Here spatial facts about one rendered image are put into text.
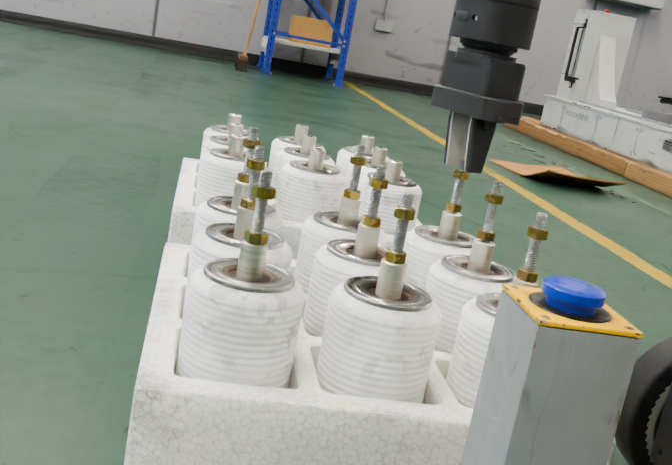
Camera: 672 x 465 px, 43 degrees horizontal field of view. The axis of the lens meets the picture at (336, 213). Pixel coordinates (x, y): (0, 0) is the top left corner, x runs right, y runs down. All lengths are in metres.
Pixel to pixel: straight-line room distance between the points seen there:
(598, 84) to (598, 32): 0.32
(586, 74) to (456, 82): 4.37
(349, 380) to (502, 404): 0.17
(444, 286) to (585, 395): 0.30
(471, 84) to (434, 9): 6.32
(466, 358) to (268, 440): 0.19
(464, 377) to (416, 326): 0.08
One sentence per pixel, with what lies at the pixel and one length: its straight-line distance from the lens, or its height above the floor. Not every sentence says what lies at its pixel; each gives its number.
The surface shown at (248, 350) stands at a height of 0.21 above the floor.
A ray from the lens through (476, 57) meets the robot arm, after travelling 0.91.
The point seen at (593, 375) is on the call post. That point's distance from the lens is 0.55.
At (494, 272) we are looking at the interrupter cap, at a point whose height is 0.25.
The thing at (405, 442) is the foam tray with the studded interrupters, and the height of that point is 0.16.
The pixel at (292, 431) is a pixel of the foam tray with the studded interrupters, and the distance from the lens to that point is 0.67.
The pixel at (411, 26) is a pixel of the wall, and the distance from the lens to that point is 7.19.
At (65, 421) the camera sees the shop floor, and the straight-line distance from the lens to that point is 0.98.
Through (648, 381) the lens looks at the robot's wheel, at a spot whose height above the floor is 0.14.
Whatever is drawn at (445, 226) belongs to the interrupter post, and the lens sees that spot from 0.96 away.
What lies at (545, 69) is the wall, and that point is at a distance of 7.57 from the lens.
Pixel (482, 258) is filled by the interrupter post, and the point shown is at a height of 0.27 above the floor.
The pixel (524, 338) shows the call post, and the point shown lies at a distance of 0.54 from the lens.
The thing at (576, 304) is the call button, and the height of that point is 0.32.
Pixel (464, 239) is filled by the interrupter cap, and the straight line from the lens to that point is 0.97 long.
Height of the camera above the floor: 0.46
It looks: 13 degrees down
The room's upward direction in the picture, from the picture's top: 11 degrees clockwise
